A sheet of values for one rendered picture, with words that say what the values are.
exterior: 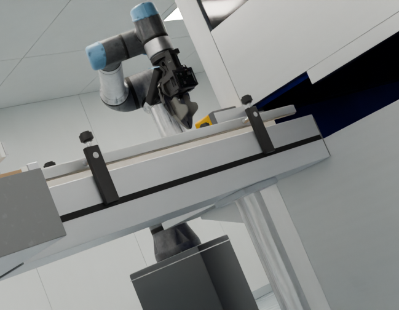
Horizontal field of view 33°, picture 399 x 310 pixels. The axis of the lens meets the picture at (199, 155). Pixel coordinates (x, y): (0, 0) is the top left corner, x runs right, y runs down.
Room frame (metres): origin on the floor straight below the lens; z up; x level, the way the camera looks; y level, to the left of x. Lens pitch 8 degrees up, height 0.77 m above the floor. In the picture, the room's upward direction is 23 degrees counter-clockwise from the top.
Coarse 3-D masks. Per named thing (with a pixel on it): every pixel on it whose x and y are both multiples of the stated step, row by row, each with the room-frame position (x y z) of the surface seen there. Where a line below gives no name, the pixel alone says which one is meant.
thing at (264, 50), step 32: (256, 0) 1.36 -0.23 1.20; (288, 0) 1.30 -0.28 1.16; (320, 0) 1.25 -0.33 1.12; (352, 0) 1.20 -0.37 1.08; (384, 0) 1.16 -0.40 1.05; (224, 32) 1.44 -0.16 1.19; (256, 32) 1.38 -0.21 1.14; (288, 32) 1.33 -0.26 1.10; (320, 32) 1.27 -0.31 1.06; (352, 32) 1.23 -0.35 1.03; (384, 32) 1.18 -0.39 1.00; (224, 64) 1.47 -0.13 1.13; (256, 64) 1.41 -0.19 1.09; (288, 64) 1.35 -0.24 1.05; (320, 64) 1.30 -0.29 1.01; (256, 96) 1.44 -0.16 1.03
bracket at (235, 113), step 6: (234, 108) 1.45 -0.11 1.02; (240, 108) 1.46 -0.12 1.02; (216, 114) 1.41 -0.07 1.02; (222, 114) 1.42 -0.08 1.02; (228, 114) 1.43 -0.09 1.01; (234, 114) 1.45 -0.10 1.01; (240, 114) 1.46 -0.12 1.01; (246, 114) 1.47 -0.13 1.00; (216, 120) 1.41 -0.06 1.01; (222, 120) 1.42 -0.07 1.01; (228, 120) 1.43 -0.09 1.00
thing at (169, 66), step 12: (156, 60) 1.77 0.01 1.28; (168, 60) 1.76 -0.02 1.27; (168, 72) 1.78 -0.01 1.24; (180, 72) 1.75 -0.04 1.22; (192, 72) 1.78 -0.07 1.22; (168, 84) 1.78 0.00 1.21; (180, 84) 1.74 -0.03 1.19; (192, 84) 1.77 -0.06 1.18; (168, 96) 1.79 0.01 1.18; (180, 96) 1.82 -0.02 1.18
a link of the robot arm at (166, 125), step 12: (144, 72) 2.24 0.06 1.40; (132, 84) 2.21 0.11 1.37; (144, 84) 2.22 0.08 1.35; (144, 96) 2.22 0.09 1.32; (144, 108) 2.24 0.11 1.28; (156, 108) 2.21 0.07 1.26; (156, 120) 2.21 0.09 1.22; (168, 120) 2.19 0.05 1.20; (168, 132) 2.18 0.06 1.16; (180, 132) 2.18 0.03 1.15
